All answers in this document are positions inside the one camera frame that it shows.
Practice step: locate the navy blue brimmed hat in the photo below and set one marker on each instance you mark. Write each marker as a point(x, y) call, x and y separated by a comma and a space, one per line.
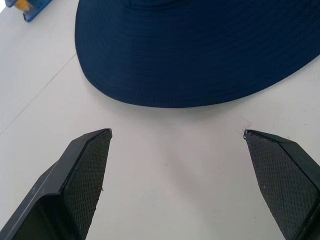
point(195, 52)

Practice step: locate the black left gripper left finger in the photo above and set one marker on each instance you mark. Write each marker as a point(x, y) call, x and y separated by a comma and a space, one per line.
point(75, 185)

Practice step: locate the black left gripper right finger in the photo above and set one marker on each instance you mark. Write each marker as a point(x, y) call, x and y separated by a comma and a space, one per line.
point(282, 182)

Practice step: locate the blue plastic box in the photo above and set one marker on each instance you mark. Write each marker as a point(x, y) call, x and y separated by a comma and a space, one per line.
point(26, 8)

